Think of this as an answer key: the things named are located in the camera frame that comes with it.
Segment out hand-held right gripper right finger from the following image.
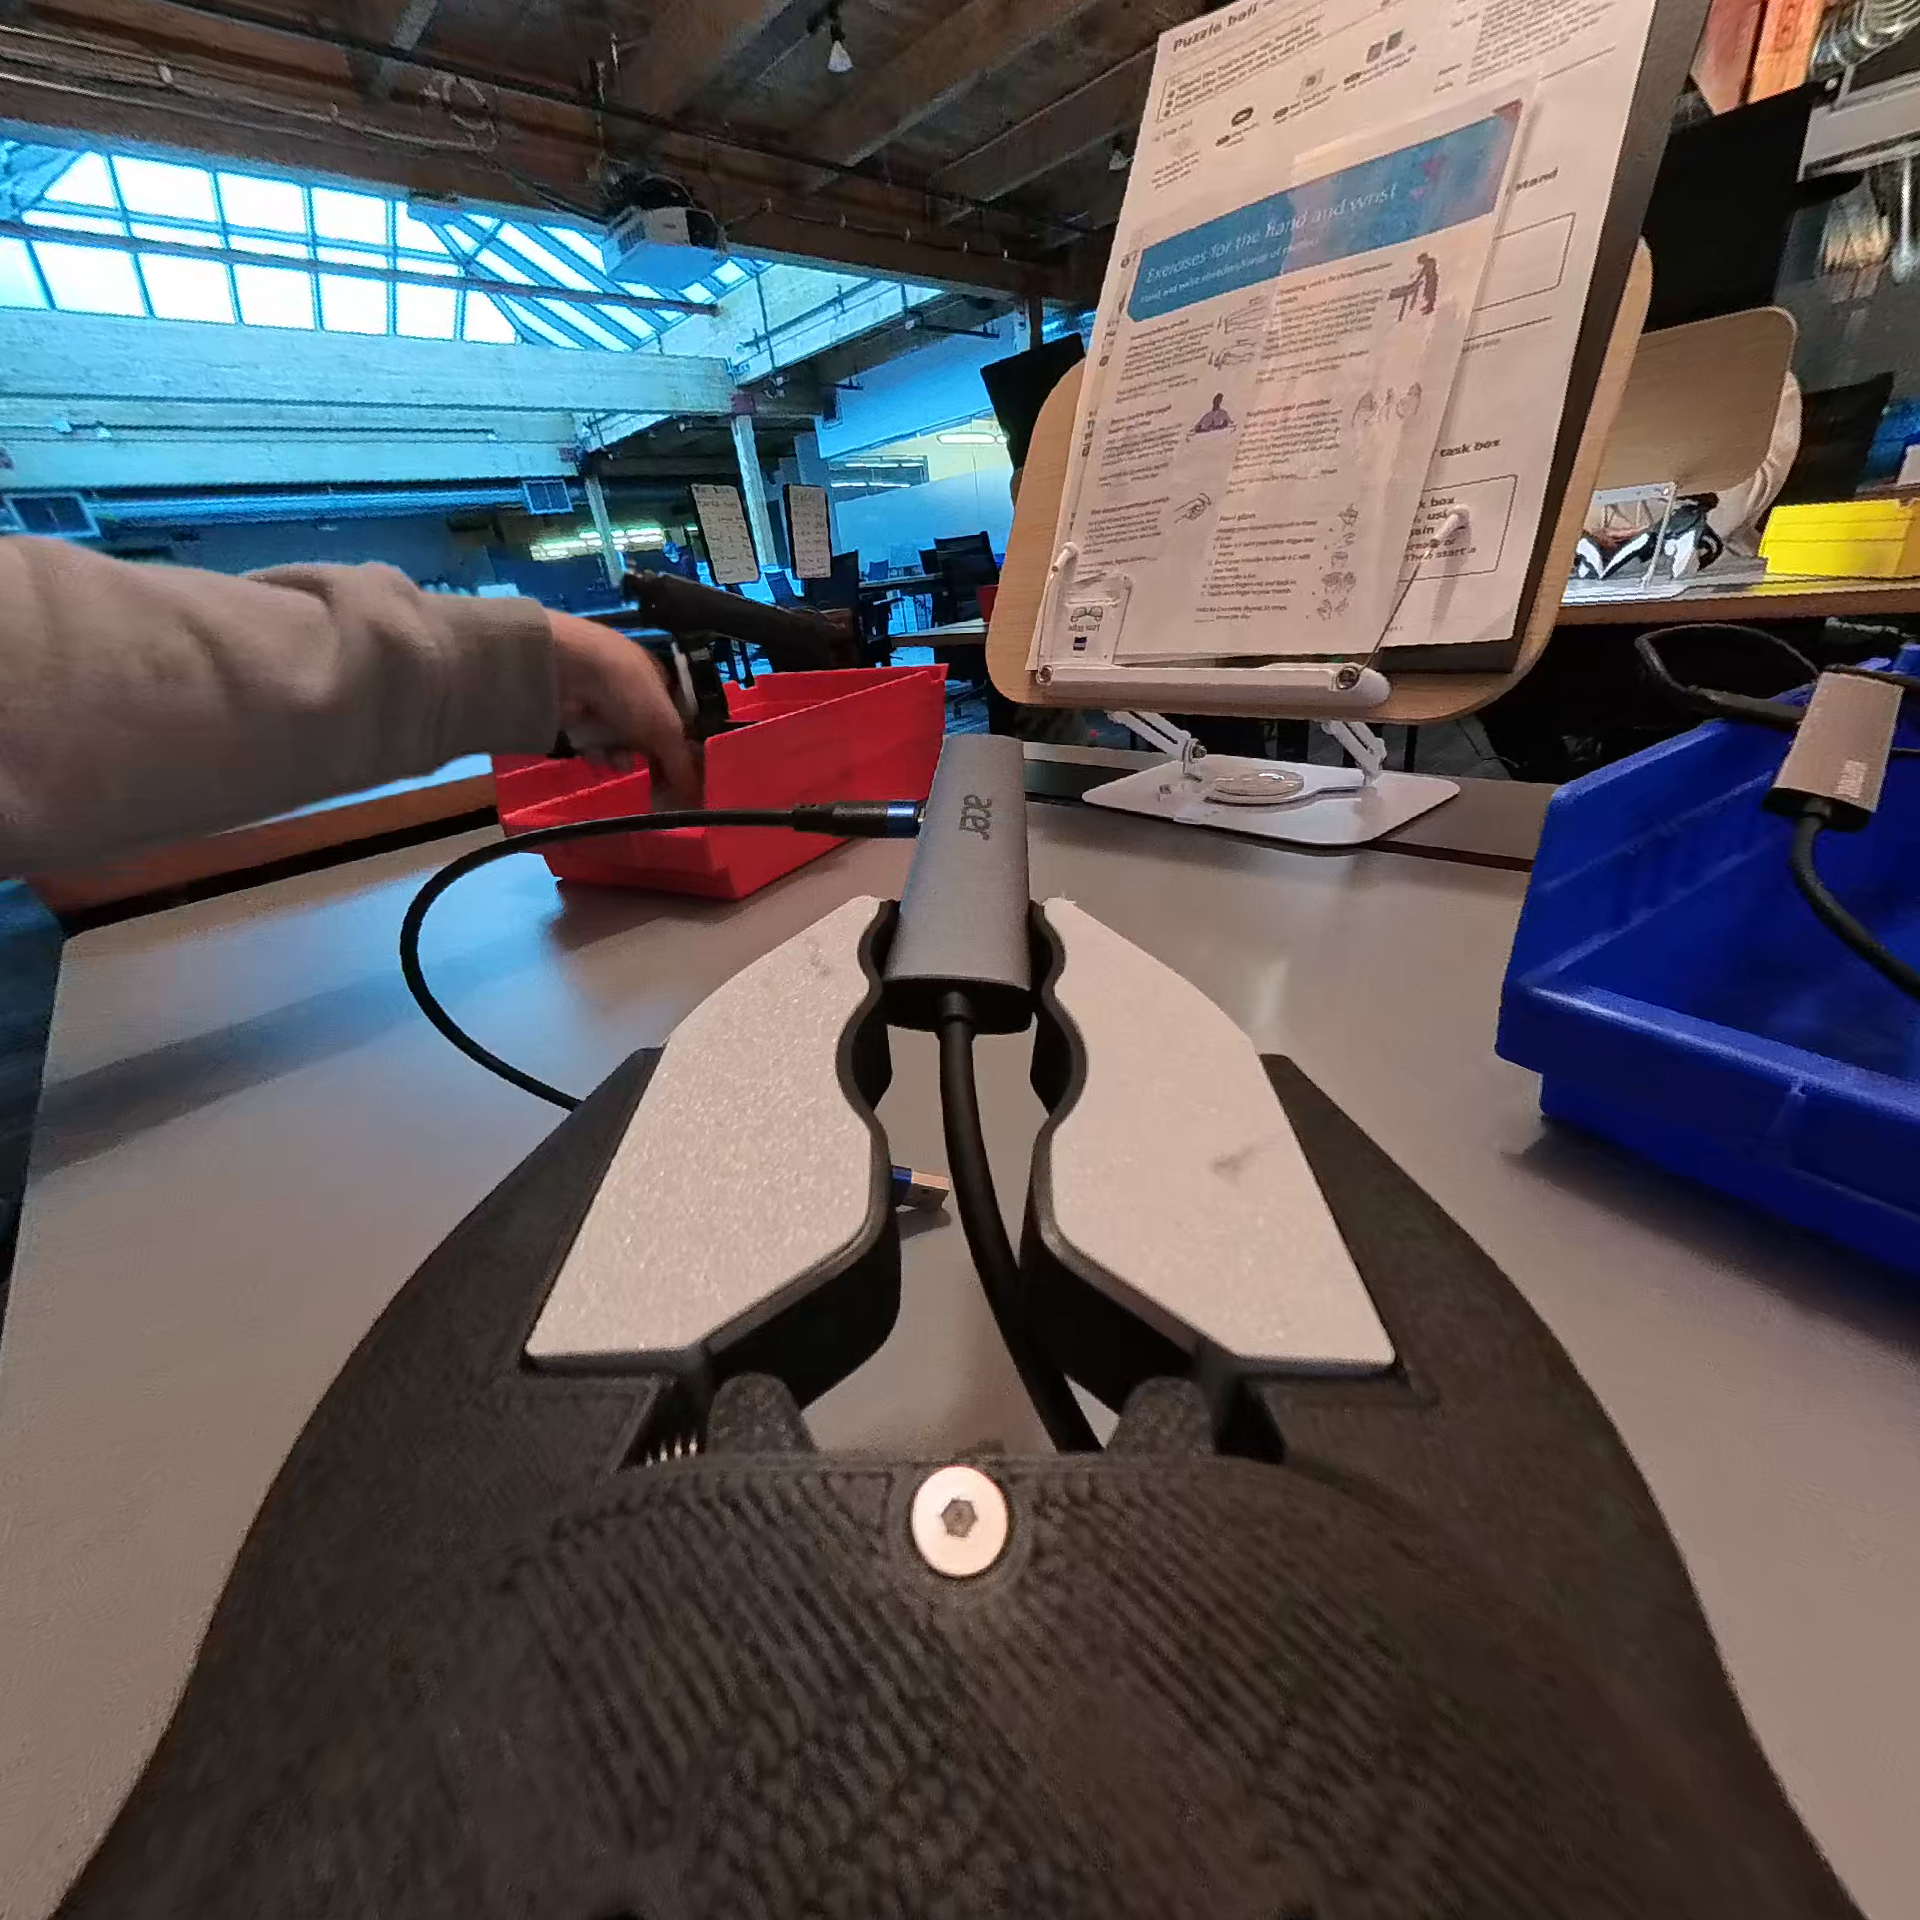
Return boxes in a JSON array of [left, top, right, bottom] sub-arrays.
[[1020, 893, 1401, 1450]]

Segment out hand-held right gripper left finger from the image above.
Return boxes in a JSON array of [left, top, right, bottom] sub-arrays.
[[521, 893, 905, 1412]]

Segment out red plastic bin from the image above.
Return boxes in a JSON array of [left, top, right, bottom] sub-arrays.
[[492, 663, 951, 903]]

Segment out black cable blue-ringed plugs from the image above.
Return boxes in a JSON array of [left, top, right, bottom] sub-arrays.
[[400, 800, 952, 1221]]

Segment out grey usb hub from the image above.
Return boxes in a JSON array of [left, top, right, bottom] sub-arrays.
[[882, 732, 1104, 1456]]

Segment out person's left hand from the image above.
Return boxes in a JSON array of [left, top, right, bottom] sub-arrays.
[[543, 607, 705, 804]]

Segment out wooden document stand white base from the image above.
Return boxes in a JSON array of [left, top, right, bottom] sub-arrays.
[[985, 239, 1652, 847]]

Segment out black monitor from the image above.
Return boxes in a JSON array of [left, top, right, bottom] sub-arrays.
[[983, 334, 1087, 467]]

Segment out white ceiling projector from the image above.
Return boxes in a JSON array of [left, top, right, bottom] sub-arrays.
[[599, 176, 728, 295]]

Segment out blue plastic bin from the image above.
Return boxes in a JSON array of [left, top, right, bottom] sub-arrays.
[[1496, 644, 1920, 1277]]

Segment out skylight window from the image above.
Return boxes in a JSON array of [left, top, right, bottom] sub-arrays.
[[0, 142, 751, 350]]

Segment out paper sheet blue header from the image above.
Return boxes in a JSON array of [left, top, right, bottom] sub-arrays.
[[1117, 104, 1530, 663]]

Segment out white printed paper sheet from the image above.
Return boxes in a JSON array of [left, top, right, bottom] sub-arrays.
[[1034, 0, 1660, 646]]

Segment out yellow plastic bin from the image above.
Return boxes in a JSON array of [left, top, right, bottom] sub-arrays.
[[1758, 499, 1920, 579]]

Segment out plain wooden stand board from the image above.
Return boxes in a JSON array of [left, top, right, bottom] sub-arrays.
[[1628, 306, 1799, 506]]

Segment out small grey adapter with cable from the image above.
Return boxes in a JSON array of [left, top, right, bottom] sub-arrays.
[[1632, 621, 1920, 1004]]

